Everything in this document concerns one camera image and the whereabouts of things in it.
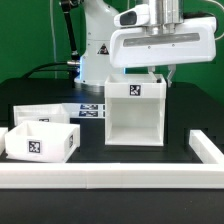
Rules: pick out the white table boundary frame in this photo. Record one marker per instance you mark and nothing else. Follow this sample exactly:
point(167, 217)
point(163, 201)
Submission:
point(209, 173)

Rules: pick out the white fiducial marker sheet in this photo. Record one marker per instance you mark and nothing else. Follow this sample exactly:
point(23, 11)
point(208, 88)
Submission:
point(85, 110)

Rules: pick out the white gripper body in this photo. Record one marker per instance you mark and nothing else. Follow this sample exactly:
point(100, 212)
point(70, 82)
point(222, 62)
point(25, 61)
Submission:
point(193, 41)

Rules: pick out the white drawer cabinet box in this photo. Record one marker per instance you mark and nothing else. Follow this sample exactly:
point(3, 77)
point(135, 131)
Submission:
point(135, 109)

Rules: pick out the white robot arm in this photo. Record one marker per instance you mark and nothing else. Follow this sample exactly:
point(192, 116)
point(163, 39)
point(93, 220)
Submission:
point(152, 33)

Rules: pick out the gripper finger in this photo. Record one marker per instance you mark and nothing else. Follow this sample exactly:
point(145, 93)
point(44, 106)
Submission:
point(151, 70)
point(171, 74)

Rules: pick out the white drawer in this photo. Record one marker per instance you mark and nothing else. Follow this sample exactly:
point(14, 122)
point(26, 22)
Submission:
point(42, 141)
point(42, 112)

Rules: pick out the white front drawer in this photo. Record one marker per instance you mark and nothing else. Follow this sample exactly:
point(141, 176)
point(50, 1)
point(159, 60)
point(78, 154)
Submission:
point(42, 141)

